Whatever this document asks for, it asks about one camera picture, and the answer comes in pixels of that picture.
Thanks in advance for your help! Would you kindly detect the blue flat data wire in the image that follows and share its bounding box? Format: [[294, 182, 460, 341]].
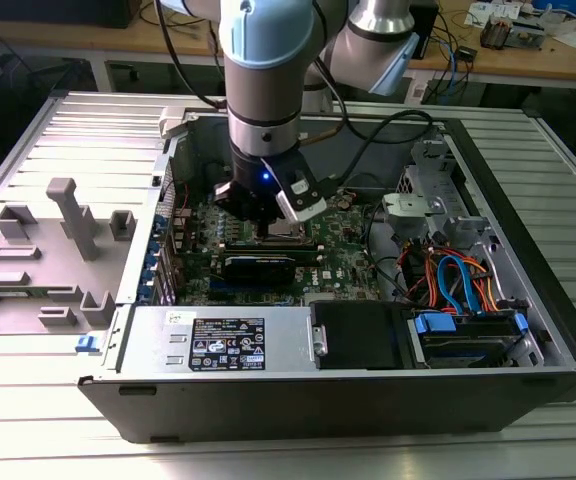
[[437, 254, 484, 316]]

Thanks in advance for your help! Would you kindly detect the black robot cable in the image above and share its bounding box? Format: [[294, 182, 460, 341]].
[[317, 108, 435, 187]]

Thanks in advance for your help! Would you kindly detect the red and orange wire bundle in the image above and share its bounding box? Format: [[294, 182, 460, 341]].
[[398, 239, 442, 304]]

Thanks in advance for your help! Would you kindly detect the black plastic drive cover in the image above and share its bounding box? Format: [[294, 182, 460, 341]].
[[310, 302, 414, 371]]

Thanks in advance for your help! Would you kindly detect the metal CPU socket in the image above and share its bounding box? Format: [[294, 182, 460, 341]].
[[251, 209, 316, 247]]

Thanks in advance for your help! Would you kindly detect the black desktop tower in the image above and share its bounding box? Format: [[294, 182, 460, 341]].
[[410, 0, 440, 61]]

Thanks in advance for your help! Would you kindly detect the silver metal drive cage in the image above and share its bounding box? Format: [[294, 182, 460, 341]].
[[381, 139, 519, 311]]

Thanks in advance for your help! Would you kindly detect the green circuit board part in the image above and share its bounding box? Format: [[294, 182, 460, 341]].
[[510, 18, 549, 51]]

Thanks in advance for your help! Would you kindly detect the orange power wire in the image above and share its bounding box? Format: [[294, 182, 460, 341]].
[[470, 254, 512, 314]]

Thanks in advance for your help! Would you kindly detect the wooden workbench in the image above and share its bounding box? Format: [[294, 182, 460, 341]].
[[0, 0, 576, 94]]

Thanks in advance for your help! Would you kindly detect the black PC case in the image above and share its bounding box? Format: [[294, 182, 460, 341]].
[[76, 102, 576, 445]]

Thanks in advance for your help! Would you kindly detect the green motherboard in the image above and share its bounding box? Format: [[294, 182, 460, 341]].
[[170, 187, 384, 307]]

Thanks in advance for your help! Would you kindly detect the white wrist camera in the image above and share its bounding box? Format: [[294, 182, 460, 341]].
[[274, 158, 327, 223]]

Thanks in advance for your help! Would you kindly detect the copper finned heat sink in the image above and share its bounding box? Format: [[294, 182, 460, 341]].
[[480, 13, 513, 50]]

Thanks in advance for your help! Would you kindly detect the silver metal latch handle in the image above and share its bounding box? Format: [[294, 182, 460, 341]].
[[309, 323, 329, 357]]

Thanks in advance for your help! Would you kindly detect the black graphics card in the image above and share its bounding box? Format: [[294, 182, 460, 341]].
[[222, 253, 298, 289]]

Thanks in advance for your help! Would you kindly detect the black computer box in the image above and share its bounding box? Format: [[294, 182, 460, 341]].
[[0, 0, 142, 29]]

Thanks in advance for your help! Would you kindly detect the grey plastic parts rack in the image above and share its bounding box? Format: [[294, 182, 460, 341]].
[[0, 177, 137, 336]]

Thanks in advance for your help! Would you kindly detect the silver power supply unit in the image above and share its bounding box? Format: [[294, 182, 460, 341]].
[[117, 304, 317, 374]]

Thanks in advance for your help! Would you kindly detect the hard disk in blue carrier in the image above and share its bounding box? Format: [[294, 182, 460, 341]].
[[407, 309, 529, 369]]

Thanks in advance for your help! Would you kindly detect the grey plastic case hinge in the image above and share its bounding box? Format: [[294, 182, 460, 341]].
[[159, 106, 200, 141]]

